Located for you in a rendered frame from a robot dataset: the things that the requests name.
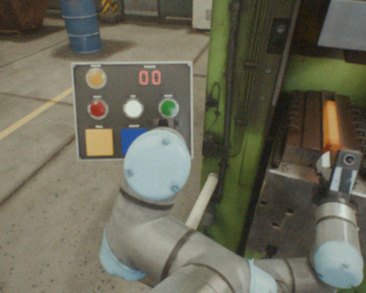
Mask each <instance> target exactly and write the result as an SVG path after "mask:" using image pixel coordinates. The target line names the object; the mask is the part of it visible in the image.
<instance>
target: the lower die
mask: <svg viewBox="0 0 366 293"><path fill-rule="evenodd" d="M325 92H328V93H334V95H335V106H336V112H337V123H338V129H339V139H340V146H344V147H345V148H347V149H351V150H353V148H354V147H356V146H358V145H359V139H356V140H355V141H354V142H352V139H353V138H355V137H357V132H356V131H355V132H353V133H351V131H352V130H354V129H356V126H355V124H353V125H352V126H350V124H351V123H352V122H354V117H351V119H350V120H349V119H348V118H349V117H350V116H351V115H353V111H351V112H350V113H347V112H348V111H349V110H351V109H352V108H351V105H350V106H348V108H347V105H348V104H349V103H351V101H350V97H349V96H348V95H341V94H337V92H332V91H328V90H322V91H321V92H317V91H313V90H307V92H303V91H301V93H302V95H301V102H300V103H301V105H300V112H299V119H298V126H297V128H298V131H297V133H296V134H294V132H295V128H294V127H293V126H288V127H287V133H286V137H285V143H284V146H283V151H282V157H281V161H284V162H287V163H289V164H294V165H299V166H302V167H307V168H312V169H315V166H316V163H317V161H318V160H319V159H320V158H321V157H322V156H323V149H324V147H325V145H326V110H325ZM289 124H293V125H295V124H296V121H295V120H294V119H290V120H289V122H288V125H289ZM309 165H312V167H309Z"/></svg>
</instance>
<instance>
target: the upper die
mask: <svg viewBox="0 0 366 293"><path fill-rule="evenodd" d="M317 46H327V47H333V48H345V49H351V50H357V51H366V1H347V0H321V4H320V8H319V11H318V27H317Z"/></svg>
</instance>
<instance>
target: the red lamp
mask: <svg viewBox="0 0 366 293"><path fill-rule="evenodd" d="M90 112H91V114H92V115H94V116H96V117H101V116H103V115H104V114H105V112H106V106H105V105H104V104H103V103H102V102H99V101H96V102H94V103H92V104H91V106H90Z"/></svg>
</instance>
